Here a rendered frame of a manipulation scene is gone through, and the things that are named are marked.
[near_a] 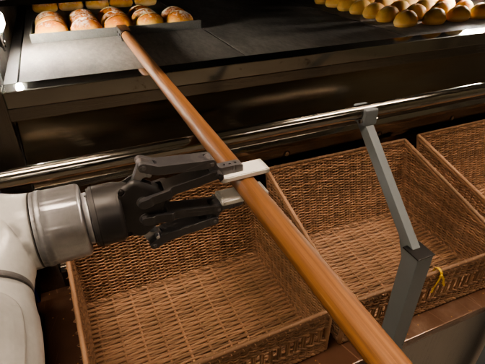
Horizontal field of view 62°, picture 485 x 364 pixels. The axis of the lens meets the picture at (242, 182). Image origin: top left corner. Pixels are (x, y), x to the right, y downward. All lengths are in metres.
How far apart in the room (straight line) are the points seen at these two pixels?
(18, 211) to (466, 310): 1.16
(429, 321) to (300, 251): 0.87
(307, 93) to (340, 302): 0.95
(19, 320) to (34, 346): 0.03
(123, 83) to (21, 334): 0.74
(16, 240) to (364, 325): 0.35
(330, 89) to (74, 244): 1.00
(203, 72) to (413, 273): 0.68
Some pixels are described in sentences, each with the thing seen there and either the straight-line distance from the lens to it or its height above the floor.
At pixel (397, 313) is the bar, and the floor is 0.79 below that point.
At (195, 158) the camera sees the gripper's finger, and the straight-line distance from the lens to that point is 0.51.
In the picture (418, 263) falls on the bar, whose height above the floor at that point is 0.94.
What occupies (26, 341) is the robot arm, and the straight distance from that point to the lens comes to 0.43.
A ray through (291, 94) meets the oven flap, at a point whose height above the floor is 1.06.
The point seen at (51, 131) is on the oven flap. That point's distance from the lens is 1.10.
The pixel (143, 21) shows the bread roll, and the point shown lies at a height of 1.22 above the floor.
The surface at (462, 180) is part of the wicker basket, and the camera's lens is 1.50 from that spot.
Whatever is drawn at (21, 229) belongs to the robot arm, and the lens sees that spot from 0.49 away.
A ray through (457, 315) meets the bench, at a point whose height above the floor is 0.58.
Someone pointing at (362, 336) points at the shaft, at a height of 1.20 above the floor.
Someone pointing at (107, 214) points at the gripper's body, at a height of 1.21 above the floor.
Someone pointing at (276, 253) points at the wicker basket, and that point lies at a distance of 1.19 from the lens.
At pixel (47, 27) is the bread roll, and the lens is 1.48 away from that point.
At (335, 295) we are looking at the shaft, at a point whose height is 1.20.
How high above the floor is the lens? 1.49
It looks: 33 degrees down
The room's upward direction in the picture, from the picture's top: straight up
